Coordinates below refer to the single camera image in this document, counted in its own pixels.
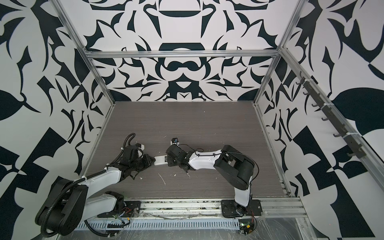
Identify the white red remote control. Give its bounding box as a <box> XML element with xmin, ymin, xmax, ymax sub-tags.
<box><xmin>154</xmin><ymin>155</ymin><xmax>168</xmax><ymax>166</ymax></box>

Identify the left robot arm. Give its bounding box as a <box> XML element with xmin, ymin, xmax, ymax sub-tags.
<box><xmin>35</xmin><ymin>133</ymin><xmax>156</xmax><ymax>238</ymax></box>

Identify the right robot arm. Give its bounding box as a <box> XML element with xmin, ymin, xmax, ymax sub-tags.
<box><xmin>166</xmin><ymin>144</ymin><xmax>258</xmax><ymax>208</ymax></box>

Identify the small electronics board right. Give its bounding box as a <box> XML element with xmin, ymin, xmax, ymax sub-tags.
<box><xmin>239</xmin><ymin>218</ymin><xmax>258</xmax><ymax>235</ymax></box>

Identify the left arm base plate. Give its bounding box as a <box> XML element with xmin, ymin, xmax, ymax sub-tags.
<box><xmin>97</xmin><ymin>201</ymin><xmax>141</xmax><ymax>218</ymax></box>

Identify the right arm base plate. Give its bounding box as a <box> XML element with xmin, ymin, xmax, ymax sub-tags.
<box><xmin>221</xmin><ymin>200</ymin><xmax>263</xmax><ymax>218</ymax></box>

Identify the white slotted cable duct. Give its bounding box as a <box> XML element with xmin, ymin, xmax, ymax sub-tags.
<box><xmin>88</xmin><ymin>219</ymin><xmax>240</xmax><ymax>231</ymax></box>

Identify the aluminium frame rail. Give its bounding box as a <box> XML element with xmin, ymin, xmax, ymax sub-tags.
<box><xmin>85</xmin><ymin>50</ymin><xmax>278</xmax><ymax>59</ymax></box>

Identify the black wall hook rail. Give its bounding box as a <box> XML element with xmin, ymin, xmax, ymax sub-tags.
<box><xmin>296</xmin><ymin>73</ymin><xmax>367</xmax><ymax>159</ymax></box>

